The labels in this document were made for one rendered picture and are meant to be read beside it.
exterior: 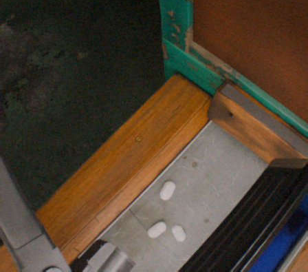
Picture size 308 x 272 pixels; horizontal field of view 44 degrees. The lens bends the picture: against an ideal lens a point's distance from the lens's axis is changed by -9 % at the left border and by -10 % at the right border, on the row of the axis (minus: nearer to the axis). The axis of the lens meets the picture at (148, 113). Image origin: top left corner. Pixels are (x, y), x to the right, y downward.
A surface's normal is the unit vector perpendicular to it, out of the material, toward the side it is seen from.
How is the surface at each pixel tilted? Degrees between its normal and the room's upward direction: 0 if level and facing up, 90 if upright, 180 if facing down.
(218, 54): 90
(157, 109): 0
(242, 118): 67
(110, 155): 0
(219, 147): 0
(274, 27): 90
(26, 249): 37
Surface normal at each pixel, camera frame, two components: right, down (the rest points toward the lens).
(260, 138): -0.65, 0.44
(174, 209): -0.07, -0.46
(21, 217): 0.50, -0.23
